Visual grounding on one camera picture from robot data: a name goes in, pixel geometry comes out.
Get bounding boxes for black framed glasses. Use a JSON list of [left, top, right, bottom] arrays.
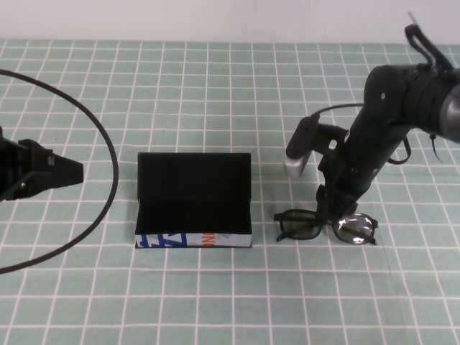
[[272, 208, 380, 247]]

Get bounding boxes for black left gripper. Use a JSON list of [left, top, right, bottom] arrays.
[[0, 125, 85, 203]]

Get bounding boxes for thick black looping cable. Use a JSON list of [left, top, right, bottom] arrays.
[[0, 68, 120, 275]]

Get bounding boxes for black cable tie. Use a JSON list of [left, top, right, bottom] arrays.
[[429, 132, 443, 163]]

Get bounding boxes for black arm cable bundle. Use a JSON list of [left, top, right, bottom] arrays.
[[405, 10, 454, 75]]

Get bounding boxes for black printed glasses case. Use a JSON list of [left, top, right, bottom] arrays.
[[134, 152, 253, 249]]

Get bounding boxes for green white checked tablecloth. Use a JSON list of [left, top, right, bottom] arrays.
[[0, 38, 460, 345]]

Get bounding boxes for thin black camera cable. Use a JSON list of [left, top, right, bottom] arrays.
[[310, 102, 364, 121]]

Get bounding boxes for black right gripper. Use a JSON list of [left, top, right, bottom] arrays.
[[314, 132, 393, 227]]

